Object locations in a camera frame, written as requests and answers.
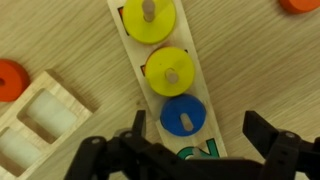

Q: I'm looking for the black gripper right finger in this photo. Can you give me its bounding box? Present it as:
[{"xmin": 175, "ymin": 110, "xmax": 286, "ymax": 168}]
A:
[{"xmin": 242, "ymin": 111, "xmax": 320, "ymax": 180}]

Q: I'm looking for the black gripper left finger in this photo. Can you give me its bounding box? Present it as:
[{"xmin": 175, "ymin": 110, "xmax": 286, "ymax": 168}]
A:
[{"xmin": 63, "ymin": 109, "xmax": 214, "ymax": 180}]

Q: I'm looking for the round blue block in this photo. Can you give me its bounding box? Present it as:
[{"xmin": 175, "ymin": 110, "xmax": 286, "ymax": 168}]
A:
[{"xmin": 160, "ymin": 94, "xmax": 206, "ymax": 137}]

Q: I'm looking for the wooden peg number board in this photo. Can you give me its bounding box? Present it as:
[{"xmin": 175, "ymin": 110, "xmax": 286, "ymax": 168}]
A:
[{"xmin": 107, "ymin": 0, "xmax": 226, "ymax": 159}]

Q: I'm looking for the yellow ring middle peg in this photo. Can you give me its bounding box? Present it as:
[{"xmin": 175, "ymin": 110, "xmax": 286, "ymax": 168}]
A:
[{"xmin": 144, "ymin": 46, "xmax": 196, "ymax": 98}]

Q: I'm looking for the wooden ladder shape frame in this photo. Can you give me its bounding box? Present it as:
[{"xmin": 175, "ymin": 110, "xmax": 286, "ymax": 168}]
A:
[{"xmin": 0, "ymin": 69, "xmax": 96, "ymax": 180}]

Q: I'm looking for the yellow ring end peg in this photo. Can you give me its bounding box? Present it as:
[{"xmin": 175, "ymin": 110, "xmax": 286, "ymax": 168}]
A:
[{"xmin": 122, "ymin": 0, "xmax": 177, "ymax": 44}]

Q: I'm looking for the red ring beside frame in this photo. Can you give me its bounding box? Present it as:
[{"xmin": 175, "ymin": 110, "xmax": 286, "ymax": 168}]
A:
[{"xmin": 0, "ymin": 58, "xmax": 31, "ymax": 103}]

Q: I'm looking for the orange ring near table edge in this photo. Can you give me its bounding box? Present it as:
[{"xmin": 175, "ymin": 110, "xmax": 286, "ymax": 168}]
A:
[{"xmin": 278, "ymin": 0, "xmax": 320, "ymax": 15}]

